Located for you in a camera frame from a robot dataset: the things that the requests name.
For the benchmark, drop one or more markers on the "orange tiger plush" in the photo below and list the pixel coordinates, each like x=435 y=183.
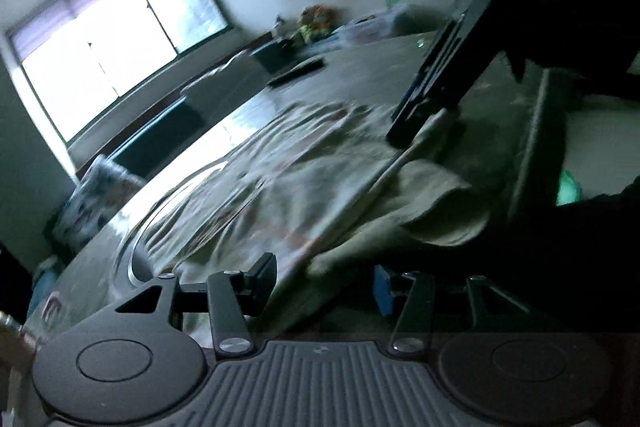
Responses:
x=322 y=17

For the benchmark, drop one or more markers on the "small pink clip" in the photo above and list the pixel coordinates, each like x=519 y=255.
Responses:
x=52 y=309

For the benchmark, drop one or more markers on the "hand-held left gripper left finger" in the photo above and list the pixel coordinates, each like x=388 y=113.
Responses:
x=264 y=279

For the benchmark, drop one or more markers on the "clear plastic storage box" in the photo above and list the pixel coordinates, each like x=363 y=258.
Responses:
x=372 y=24

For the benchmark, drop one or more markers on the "plain white pillow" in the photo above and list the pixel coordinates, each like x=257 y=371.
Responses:
x=220 y=79

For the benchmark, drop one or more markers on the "teal sofa bench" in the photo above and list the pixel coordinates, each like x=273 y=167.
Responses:
x=160 y=134

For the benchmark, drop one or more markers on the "pink cat bottle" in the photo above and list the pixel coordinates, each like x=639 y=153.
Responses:
x=15 y=342

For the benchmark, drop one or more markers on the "green framed window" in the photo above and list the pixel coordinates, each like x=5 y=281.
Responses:
x=110 y=37

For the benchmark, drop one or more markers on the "black remote control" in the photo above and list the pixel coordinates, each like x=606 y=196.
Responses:
x=296 y=72

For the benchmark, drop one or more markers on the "round black stove plate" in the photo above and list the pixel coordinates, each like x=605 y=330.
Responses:
x=135 y=247

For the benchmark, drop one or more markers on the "butterfly print pillow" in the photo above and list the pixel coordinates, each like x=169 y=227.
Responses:
x=95 y=202

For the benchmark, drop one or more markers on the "plush toy in green shirt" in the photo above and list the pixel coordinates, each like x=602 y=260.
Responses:
x=307 y=29

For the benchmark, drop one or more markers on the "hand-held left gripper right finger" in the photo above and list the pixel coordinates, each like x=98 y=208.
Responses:
x=383 y=293

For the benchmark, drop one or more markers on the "pale patterned garment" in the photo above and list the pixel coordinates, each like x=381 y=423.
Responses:
x=310 y=187

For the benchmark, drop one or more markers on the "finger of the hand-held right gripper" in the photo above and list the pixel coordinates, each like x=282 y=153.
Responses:
x=450 y=62

